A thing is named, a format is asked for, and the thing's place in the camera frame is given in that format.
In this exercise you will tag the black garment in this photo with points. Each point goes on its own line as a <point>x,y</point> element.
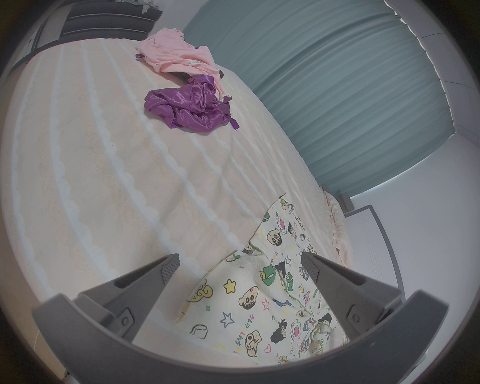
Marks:
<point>183,77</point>

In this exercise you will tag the white printed pyjama top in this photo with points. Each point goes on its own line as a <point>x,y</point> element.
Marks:
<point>255,300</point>

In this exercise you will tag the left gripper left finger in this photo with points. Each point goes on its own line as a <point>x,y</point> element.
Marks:
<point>127,296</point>

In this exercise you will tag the pink garment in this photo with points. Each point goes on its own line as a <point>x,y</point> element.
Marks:
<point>168,52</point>

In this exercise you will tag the blue-green curtain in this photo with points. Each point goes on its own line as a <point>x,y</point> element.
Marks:
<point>337,93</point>

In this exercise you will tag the cream pillow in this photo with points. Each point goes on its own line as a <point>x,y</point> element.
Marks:
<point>339,228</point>

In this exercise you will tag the bed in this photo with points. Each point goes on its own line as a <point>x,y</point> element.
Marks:
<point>93,168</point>

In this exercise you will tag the black chest of drawers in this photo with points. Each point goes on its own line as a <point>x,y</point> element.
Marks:
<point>105,26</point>

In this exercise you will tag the purple satin garment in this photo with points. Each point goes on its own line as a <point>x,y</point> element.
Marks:
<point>187,105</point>

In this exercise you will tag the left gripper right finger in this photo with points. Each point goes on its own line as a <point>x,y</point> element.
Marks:
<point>352,296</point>

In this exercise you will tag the grey bedside table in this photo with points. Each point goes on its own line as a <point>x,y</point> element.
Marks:
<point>345,198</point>

